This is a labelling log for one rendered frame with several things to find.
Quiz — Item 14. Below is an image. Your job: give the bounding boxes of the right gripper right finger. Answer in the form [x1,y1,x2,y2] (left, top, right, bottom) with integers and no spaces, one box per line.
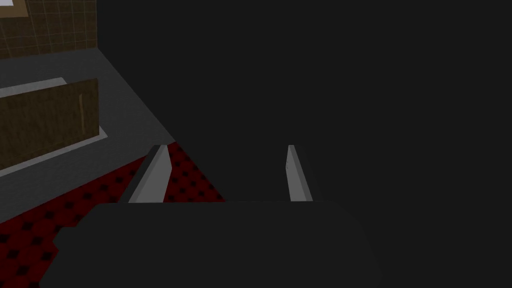
[285,144,321,203]

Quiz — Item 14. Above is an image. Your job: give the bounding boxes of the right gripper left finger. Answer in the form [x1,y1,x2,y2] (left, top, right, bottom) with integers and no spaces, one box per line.
[118,144,173,204]

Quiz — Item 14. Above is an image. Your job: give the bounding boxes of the brown wooden cabinet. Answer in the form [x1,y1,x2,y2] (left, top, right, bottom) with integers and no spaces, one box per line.
[0,77,109,178]

